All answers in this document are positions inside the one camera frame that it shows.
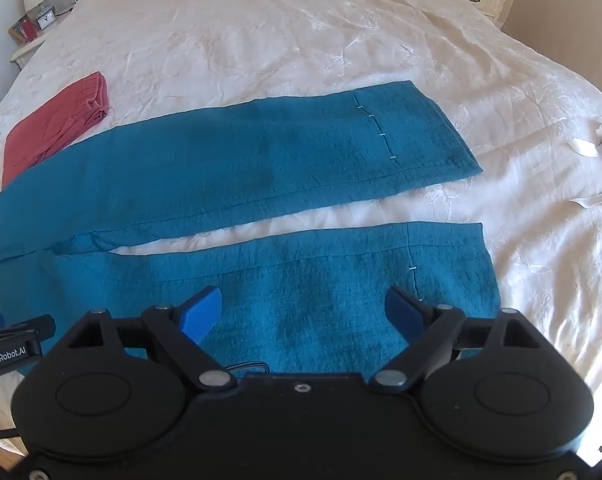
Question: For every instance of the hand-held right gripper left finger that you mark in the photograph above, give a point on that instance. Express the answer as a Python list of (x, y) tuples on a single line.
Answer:
[(201, 314)]

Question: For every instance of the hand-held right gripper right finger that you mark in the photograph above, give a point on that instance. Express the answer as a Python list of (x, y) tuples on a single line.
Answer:
[(405, 310)]

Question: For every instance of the teal pants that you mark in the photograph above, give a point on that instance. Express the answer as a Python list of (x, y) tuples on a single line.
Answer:
[(261, 160)]

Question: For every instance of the folded red pants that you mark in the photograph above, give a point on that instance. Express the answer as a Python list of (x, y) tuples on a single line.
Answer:
[(51, 120)]

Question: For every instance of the white embroidered bedspread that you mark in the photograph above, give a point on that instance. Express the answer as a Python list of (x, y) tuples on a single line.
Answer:
[(281, 30)]

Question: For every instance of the small desk clock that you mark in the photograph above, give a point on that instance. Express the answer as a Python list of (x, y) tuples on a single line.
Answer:
[(46, 20)]

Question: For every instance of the red picture frame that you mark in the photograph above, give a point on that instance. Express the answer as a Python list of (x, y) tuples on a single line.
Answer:
[(23, 29)]

